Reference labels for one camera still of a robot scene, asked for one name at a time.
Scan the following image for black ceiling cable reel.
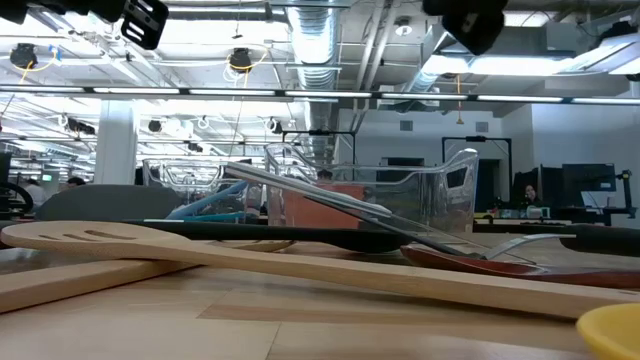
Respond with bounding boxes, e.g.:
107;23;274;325
228;47;254;74
9;42;39;69

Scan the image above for black computer monitor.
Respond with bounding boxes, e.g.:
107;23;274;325
514;167;564;209
562;163;617;194

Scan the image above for white building column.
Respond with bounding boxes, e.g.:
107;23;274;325
93;98;140;185

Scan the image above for silver metal tongs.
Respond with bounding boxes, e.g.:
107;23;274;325
224;160;489;259

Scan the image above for silver spiral ventilation duct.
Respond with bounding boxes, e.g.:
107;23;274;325
287;0;342;166

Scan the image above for light blue spatula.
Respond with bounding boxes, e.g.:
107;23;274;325
167;179;249;220

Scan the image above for black equipment stand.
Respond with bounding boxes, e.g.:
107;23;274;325
617;168;637;219

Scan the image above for clear plastic bin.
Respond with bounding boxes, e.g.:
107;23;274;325
142;158;266;224
263;143;480;234

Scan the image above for yellow plastic spoon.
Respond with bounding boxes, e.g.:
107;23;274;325
575;303;640;360

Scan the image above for black office desk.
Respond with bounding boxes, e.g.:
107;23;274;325
559;205;639;226

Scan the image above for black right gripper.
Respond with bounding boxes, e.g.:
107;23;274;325
422;0;509;56

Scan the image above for reddish brown wooden spoon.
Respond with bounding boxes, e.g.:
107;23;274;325
399;244;640;290

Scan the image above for black ring-shaped equipment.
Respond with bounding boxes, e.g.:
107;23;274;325
0;180;35;215

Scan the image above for wooden slotted spoon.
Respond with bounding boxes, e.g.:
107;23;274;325
0;239;296;314

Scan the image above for large wooden slotted turner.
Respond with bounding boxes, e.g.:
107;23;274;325
0;220;640;321

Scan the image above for silver slanted ventilation duct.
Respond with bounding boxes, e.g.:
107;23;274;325
402;47;451;96

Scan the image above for orange hanging cord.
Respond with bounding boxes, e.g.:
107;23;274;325
455;74;465;125

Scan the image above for orange plastic bin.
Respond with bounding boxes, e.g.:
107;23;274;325
280;183;366;230

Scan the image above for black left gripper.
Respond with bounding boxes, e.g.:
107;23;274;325
27;0;170;51

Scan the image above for black rig frame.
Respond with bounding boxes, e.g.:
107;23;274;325
442;135;514;211
282;128;357;184

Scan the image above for long ceiling light bar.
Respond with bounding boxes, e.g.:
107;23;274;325
0;83;640;105

